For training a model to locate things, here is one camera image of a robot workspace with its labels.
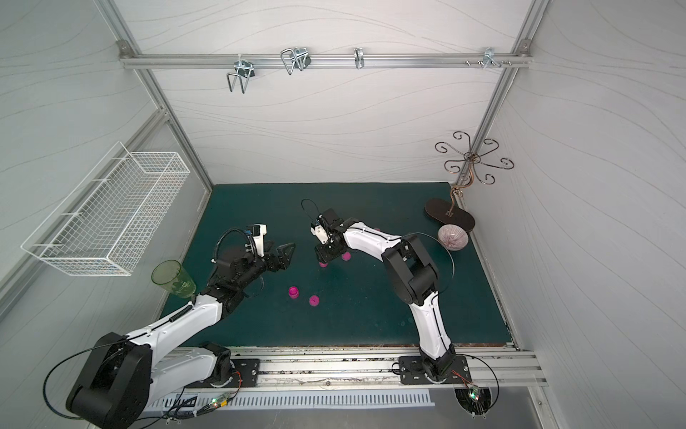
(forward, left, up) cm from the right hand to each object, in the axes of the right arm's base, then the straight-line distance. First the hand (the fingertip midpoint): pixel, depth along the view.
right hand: (323, 253), depth 96 cm
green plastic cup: (-14, +47, +6) cm, 50 cm away
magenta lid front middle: (-17, +1, -2) cm, 17 cm away
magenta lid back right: (0, -8, -1) cm, 8 cm away
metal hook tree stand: (+22, -47, -1) cm, 52 cm away
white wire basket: (-11, +53, +29) cm, 62 cm away
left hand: (-5, +10, +13) cm, 18 cm away
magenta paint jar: (-4, 0, -2) cm, 4 cm away
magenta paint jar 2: (-15, +9, -2) cm, 17 cm away
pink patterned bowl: (+10, -49, -2) cm, 50 cm away
